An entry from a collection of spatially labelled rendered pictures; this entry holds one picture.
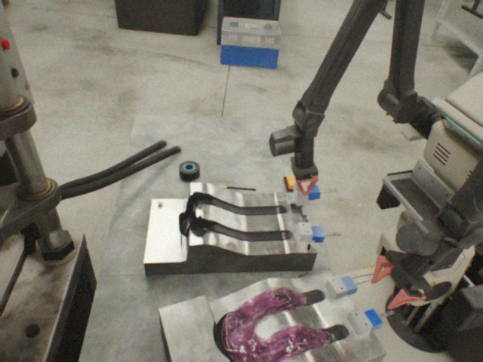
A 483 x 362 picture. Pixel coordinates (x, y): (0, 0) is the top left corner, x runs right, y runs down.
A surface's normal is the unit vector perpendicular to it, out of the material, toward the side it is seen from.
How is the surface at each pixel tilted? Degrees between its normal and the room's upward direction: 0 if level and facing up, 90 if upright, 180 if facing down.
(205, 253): 90
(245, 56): 91
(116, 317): 0
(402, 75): 88
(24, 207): 0
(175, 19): 90
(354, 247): 0
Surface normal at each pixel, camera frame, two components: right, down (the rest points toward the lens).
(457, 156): -0.95, 0.24
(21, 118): 0.84, 0.40
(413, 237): -0.82, -0.22
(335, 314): 0.07, -0.76
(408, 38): 0.24, 0.65
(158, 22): -0.04, 0.65
